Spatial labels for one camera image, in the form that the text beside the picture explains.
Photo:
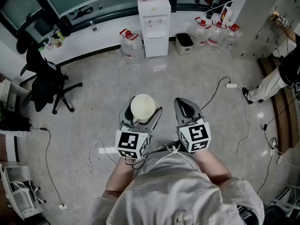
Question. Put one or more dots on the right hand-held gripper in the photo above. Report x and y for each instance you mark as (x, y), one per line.
(197, 136)

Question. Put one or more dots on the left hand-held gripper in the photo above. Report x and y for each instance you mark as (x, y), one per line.
(127, 142)

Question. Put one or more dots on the white cup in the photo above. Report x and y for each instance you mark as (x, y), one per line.
(142, 107)

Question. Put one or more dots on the white water dispenser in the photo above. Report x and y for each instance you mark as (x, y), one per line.
(154, 20)

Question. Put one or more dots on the person's left forearm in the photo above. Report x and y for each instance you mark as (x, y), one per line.
(120, 177)

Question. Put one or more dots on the person's right forearm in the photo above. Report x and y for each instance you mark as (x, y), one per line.
(214, 167)

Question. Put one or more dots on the clear red-capped water jug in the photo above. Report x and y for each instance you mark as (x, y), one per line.
(216, 37)
(201, 35)
(230, 40)
(131, 46)

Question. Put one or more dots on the clear plastic bottle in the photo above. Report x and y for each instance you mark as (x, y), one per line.
(94, 27)

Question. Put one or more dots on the white power strip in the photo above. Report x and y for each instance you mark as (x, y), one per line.
(231, 85)

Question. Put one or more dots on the person's white shirt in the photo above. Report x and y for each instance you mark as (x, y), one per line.
(173, 196)

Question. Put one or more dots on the white window ledge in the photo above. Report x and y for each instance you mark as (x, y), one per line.
(105, 36)

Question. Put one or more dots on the brown wooden platform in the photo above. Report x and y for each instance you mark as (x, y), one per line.
(284, 116)

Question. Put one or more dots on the black office chair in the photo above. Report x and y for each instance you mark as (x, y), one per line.
(44, 83)

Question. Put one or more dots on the black flask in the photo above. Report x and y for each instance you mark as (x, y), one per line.
(209, 13)

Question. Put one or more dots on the colourful printed card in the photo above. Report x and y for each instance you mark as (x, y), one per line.
(226, 14)

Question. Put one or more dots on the grey locker cabinet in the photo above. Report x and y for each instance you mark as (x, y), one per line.
(255, 24)

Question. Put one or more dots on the group of drink bottles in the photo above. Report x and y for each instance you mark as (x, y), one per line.
(56, 41)

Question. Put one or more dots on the white floor plug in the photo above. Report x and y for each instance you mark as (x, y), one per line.
(62, 206)

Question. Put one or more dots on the white shelf cart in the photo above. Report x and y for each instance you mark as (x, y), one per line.
(21, 193)

